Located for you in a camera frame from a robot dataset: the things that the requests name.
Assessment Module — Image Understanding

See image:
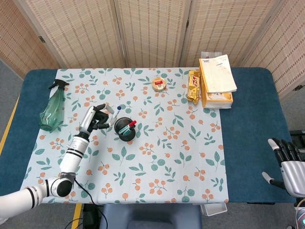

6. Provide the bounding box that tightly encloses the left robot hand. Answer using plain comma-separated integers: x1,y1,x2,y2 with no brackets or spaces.
78,104,116,135

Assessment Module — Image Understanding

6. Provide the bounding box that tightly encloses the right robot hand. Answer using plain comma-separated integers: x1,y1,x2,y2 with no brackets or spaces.
261,137,305,198

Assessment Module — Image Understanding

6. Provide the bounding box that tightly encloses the blue cap whiteboard marker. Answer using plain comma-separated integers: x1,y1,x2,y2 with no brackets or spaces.
111,106,122,126

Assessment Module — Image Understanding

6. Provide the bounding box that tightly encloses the black mesh pen holder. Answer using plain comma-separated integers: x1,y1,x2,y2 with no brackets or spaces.
113,116,138,142

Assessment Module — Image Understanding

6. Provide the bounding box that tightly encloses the black equipment block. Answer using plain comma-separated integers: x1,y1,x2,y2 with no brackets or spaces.
289,130,305,144

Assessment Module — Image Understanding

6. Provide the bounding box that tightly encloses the green plastic spray bottle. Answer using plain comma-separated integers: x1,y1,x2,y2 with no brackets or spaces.
39,79,70,132

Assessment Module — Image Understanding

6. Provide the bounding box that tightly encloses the blue padded table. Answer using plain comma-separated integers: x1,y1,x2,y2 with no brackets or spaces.
0,67,296,205

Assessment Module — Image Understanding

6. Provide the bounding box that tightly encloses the floral leaf berry tablecloth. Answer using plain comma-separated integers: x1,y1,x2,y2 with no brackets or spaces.
20,68,229,205

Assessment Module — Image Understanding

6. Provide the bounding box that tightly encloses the round tin with red label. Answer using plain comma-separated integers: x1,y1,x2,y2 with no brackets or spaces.
152,76,168,93

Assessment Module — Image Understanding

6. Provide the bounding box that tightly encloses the white plastic box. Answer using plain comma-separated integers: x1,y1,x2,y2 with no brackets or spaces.
199,202,228,217

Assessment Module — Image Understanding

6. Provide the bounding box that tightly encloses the yellow tissue pack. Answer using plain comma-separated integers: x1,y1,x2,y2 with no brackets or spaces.
201,52,234,110

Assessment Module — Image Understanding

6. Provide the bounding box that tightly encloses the woven folding screen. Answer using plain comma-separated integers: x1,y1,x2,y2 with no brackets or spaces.
0,0,305,101

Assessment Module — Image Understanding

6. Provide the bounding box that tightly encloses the gold foil snack packet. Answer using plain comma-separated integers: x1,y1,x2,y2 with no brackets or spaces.
187,70,201,105

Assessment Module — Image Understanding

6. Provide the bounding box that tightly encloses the blue grey chair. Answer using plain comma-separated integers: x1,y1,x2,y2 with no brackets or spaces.
99,203,203,229

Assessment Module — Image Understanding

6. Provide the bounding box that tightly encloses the white paper booklet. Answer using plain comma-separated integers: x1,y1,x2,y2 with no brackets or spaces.
199,54,238,94

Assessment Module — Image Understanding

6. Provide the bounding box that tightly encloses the black cable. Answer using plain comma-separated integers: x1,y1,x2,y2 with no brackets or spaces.
64,178,107,229

